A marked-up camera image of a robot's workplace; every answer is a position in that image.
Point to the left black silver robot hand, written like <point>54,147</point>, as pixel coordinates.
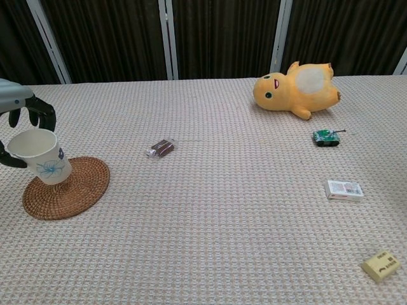
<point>19,95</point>

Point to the white paper cup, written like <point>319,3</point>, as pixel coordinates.
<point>47,159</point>

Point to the round woven rattan coaster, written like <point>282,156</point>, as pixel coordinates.
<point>79,187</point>

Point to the dark pleated curtain panel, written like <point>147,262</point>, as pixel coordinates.
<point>222,38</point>
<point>108,38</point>
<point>346,35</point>

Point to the brown wrapped candy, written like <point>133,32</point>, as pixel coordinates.
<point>162,148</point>

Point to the beige woven tablecloth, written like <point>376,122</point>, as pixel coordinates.
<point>203,222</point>

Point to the yellow plush duck toy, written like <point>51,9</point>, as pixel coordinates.
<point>295,95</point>

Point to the green toy tank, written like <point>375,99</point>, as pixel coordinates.
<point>326,137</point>

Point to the small white card box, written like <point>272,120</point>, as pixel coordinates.
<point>343,190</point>

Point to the yellow eraser block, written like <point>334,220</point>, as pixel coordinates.
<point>380,266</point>

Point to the grey metal frame post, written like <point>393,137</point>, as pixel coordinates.
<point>168,39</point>
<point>49,43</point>
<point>281,38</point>
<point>401,63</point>

